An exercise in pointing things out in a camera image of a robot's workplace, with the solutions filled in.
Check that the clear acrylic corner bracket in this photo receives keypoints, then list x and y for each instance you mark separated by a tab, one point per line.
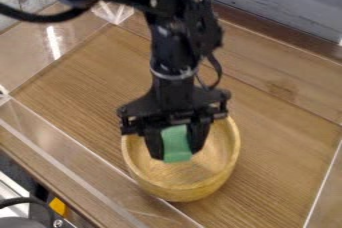
112	12

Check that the green rectangular block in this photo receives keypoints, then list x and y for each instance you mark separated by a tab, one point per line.
175	144

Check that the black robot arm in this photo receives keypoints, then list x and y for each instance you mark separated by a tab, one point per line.
185	35

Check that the clear acrylic front barrier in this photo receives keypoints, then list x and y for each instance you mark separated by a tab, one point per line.
72	167

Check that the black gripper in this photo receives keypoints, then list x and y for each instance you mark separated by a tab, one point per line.
173	102

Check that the yellow label sticker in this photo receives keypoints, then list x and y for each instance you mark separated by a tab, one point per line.
58	206

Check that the brown wooden bowl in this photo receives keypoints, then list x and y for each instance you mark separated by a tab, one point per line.
189	180

